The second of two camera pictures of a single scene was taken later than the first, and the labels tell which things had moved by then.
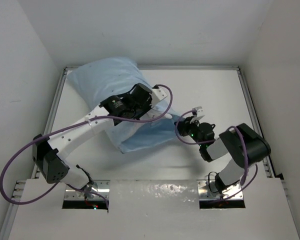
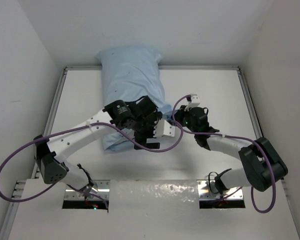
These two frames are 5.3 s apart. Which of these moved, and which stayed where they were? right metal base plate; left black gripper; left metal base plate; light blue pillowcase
Moved: light blue pillowcase; left black gripper
Stayed: right metal base plate; left metal base plate
